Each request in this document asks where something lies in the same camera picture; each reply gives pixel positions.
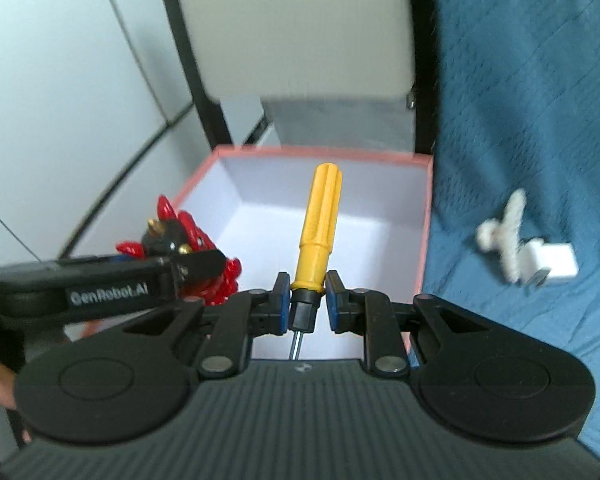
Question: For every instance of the blue quilted blanket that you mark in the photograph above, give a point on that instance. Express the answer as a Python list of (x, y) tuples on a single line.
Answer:
[(520, 110)]

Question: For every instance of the red and black toy figure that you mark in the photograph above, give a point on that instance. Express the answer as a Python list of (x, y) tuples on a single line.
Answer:
[(200, 240)]

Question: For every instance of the white charger adapter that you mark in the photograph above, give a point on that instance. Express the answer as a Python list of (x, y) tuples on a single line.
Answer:
[(552, 260)]

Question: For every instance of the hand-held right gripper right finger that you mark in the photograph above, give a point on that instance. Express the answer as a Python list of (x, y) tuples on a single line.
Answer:
[(331, 305)]

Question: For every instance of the beige chair back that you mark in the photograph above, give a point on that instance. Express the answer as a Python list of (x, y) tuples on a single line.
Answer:
[(290, 25)]

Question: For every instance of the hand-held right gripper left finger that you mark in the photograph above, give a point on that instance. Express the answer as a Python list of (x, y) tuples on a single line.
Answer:
[(282, 306)]

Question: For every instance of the white cabinet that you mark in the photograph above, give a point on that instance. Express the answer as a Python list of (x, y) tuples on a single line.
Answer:
[(55, 85)]

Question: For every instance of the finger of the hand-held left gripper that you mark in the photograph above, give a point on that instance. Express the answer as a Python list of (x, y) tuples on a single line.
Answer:
[(202, 263)]

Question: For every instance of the pink cardboard box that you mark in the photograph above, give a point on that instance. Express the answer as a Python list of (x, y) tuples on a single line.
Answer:
[(370, 240)]

